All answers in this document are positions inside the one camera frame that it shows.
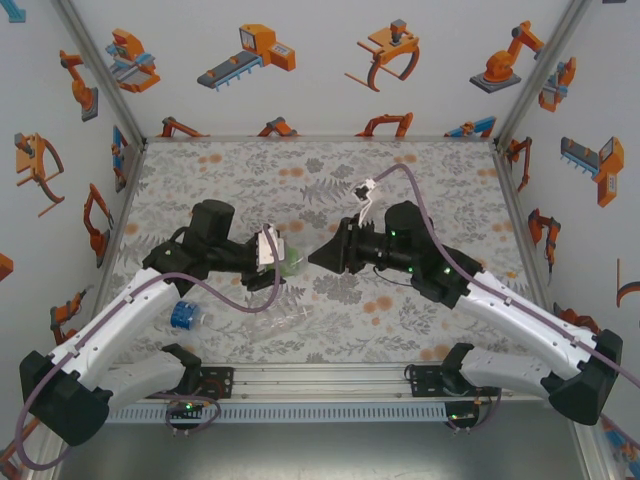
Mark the clear bottle with green label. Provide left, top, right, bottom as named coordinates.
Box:
left=272, top=234, right=314, bottom=279

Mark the clear unlabelled plastic bottle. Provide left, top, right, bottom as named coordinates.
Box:
left=244, top=303, right=317, bottom=346

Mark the clear bottle with blue label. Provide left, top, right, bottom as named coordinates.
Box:
left=168, top=299, right=210, bottom=332

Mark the floral patterned table cloth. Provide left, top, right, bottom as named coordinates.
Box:
left=82, top=141, right=557, bottom=365

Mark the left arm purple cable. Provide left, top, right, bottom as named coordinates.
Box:
left=14, top=230, right=287, bottom=472

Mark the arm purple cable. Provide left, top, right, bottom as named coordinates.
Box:
left=14, top=230, right=287, bottom=472
left=372, top=163, right=640, bottom=436

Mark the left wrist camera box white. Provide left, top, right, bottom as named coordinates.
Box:
left=256, top=225, right=287, bottom=267

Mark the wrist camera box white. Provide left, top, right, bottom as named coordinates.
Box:
left=352, top=178, right=382, bottom=226
left=256, top=225, right=287, bottom=267

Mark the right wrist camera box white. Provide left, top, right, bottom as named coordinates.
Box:
left=352, top=178, right=382, bottom=226

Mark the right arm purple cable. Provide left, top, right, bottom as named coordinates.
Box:
left=372, top=163, right=640, bottom=436

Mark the aluminium table side rail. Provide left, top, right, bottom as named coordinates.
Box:
left=492, top=147, right=569, bottom=331
left=99, top=142, right=150, bottom=271

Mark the thin aluminium table rail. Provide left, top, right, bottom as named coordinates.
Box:
left=142, top=134, right=501, bottom=146

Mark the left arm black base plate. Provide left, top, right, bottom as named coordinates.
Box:
left=143, top=367, right=235, bottom=400

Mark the aluminium frame rail wide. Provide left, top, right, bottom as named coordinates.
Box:
left=107, top=362, right=556, bottom=405

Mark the slotted grey cable tray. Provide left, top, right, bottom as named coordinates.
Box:
left=104, top=403, right=450, bottom=424

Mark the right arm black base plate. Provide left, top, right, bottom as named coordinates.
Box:
left=409, top=363, right=501, bottom=399

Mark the aluminium frame post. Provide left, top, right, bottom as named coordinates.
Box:
left=52, top=0, right=150, bottom=146
left=492, top=0, right=596, bottom=149

